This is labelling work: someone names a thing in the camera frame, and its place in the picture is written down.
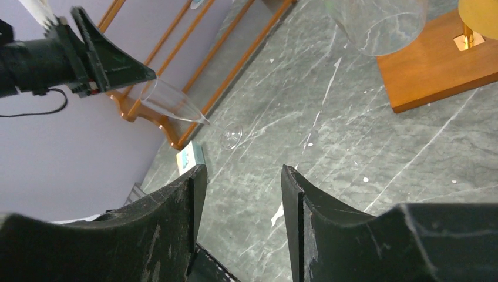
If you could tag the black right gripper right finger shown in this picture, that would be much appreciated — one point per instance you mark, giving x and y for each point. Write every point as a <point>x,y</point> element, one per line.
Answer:
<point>329,240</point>

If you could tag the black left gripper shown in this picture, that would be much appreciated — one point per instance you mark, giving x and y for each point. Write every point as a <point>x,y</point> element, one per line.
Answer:
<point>57,59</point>

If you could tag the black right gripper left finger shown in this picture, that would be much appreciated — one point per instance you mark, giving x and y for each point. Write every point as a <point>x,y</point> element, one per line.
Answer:
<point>151,239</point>

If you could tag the small clear glass cup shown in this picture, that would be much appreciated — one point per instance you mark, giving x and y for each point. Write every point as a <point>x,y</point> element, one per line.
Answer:
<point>167,100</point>

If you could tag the clear wine glass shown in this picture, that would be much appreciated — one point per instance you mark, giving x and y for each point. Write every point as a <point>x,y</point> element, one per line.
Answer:
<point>379,27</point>

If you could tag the orange plastic wine glass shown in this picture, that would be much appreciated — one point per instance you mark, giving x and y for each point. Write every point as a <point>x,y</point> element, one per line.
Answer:
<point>480,16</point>

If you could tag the orange wooden shelf rack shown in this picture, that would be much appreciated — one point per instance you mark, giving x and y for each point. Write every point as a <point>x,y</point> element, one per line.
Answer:
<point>199,51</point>

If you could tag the small printed cardboard box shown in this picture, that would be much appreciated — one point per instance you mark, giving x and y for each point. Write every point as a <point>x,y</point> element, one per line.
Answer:
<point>189,157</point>

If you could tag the blue white blister pack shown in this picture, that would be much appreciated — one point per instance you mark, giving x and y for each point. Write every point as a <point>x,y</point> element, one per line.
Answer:
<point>194,4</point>

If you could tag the gold wire wine glass rack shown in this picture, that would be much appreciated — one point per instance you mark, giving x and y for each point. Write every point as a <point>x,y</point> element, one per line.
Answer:
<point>432,67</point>

